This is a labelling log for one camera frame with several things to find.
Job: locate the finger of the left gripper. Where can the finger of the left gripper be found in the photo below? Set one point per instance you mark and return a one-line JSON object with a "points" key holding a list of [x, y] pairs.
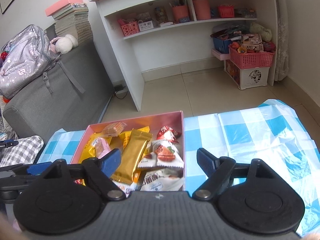
{"points": [[37, 169]]}

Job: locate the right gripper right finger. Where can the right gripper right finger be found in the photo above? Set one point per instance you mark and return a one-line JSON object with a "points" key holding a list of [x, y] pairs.
{"points": [[218, 171]]}

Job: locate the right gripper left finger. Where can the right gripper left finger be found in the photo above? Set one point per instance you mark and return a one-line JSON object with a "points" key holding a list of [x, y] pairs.
{"points": [[98, 174]]}

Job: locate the large red snack pack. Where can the large red snack pack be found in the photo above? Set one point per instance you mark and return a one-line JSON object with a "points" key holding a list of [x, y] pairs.
{"points": [[80, 182]]}

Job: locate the yellow snack pack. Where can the yellow snack pack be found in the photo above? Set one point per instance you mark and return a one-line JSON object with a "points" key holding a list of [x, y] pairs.
{"points": [[126, 135], [89, 149]]}

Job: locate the pink rice cracker pack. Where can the pink rice cracker pack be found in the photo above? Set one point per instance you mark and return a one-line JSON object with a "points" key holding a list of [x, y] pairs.
{"points": [[102, 148]]}

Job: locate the lotus chip orange pack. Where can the lotus chip orange pack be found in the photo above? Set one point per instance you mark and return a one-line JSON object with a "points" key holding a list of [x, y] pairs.
{"points": [[134, 186]]}

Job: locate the wafer biscuit clear pack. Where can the wafer biscuit clear pack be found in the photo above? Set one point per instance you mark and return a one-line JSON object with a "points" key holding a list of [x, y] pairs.
{"points": [[113, 129]]}

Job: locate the gold bar wrapper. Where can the gold bar wrapper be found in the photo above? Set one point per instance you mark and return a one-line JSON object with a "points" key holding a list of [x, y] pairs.
{"points": [[131, 157]]}

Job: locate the white nut snack pack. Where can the white nut snack pack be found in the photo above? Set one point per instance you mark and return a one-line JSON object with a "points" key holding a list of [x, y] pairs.
{"points": [[163, 179]]}

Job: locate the white pecan snack pack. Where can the white pecan snack pack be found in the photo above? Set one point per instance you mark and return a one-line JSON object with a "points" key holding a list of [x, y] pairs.
{"points": [[163, 153]]}

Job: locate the small red snack pack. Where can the small red snack pack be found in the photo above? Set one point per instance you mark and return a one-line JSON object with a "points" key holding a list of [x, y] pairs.
{"points": [[169, 134]]}

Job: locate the grey checkered cushion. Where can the grey checkered cushion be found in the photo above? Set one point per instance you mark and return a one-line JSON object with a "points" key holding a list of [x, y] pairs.
{"points": [[24, 152]]}

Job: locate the pink lined cardboard box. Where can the pink lined cardboard box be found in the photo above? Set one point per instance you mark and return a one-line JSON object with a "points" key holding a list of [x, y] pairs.
{"points": [[155, 122]]}

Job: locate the grey sofa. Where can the grey sofa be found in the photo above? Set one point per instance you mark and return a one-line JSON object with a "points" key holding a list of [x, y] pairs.
{"points": [[82, 91]]}

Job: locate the blue checkered tablecloth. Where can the blue checkered tablecloth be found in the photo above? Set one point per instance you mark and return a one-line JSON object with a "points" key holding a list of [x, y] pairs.
{"points": [[271, 132]]}

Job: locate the power strip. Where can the power strip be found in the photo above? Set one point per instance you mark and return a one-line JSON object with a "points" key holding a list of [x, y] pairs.
{"points": [[120, 89]]}

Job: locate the white storage box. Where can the white storage box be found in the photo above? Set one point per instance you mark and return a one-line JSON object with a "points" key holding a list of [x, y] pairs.
{"points": [[246, 78]]}

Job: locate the silver grey backpack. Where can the silver grey backpack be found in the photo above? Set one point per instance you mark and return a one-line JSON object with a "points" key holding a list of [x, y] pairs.
{"points": [[29, 56]]}

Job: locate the pink plastic basket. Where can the pink plastic basket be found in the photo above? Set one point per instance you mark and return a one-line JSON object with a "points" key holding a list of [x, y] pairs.
{"points": [[251, 60]]}

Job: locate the blue storage bin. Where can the blue storage bin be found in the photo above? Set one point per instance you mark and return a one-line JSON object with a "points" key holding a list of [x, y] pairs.
{"points": [[221, 45]]}

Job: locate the white plush toy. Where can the white plush toy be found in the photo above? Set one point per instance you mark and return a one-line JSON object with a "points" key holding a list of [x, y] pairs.
{"points": [[64, 44]]}

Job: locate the small pink shelf basket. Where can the small pink shelf basket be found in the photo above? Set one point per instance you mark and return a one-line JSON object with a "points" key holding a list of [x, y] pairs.
{"points": [[128, 27]]}

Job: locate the stack of books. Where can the stack of books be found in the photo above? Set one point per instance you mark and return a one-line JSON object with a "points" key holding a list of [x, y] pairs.
{"points": [[71, 18]]}

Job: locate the small red basket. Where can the small red basket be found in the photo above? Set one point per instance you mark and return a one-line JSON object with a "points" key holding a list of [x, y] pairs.
{"points": [[226, 11]]}

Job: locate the pink pen cup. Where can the pink pen cup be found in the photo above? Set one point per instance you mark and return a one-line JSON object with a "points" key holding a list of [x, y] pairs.
{"points": [[179, 12]]}

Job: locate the white shelf desk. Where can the white shelf desk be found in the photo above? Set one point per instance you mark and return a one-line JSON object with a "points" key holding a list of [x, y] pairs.
{"points": [[181, 47]]}

